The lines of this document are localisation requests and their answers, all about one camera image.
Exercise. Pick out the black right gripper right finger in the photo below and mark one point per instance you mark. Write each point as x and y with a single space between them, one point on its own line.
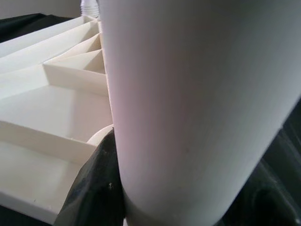
265 204

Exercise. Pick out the white plastic table top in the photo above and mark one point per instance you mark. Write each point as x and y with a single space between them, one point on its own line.
47 106

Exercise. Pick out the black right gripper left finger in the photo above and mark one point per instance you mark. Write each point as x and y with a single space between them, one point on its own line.
94 188

